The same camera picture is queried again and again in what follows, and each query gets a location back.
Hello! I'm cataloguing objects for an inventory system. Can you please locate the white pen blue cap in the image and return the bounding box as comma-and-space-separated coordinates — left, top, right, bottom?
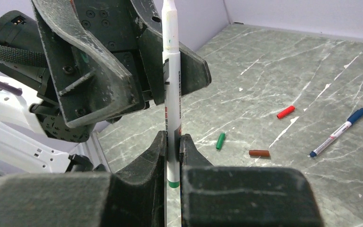
309, 108, 363, 157

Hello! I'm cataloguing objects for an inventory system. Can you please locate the green pen cap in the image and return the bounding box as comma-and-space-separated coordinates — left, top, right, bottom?
216, 132, 226, 150

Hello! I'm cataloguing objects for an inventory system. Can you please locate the red pen cap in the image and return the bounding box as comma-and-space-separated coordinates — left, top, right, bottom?
277, 105, 295, 119

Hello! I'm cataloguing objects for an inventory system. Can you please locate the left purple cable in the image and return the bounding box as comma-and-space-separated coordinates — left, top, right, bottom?
0, 73, 23, 96

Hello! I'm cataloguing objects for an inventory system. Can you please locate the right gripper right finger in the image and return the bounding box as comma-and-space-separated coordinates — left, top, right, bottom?
180, 134, 324, 227

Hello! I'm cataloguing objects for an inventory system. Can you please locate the brown pen cap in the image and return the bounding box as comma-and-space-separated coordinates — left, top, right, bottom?
249, 150, 270, 157

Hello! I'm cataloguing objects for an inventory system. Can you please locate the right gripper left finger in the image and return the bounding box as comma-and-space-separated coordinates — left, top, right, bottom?
0, 131, 166, 227

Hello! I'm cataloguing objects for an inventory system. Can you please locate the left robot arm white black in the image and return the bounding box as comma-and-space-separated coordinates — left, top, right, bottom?
0, 0, 165, 143

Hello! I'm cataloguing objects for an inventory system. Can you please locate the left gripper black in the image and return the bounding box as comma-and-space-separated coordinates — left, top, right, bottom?
32, 0, 213, 129

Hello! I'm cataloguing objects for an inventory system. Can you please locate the white pen green end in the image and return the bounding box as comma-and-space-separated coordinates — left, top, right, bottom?
162, 0, 182, 188

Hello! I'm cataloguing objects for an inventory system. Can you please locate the aluminium frame rail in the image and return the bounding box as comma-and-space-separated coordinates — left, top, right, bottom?
0, 132, 110, 177

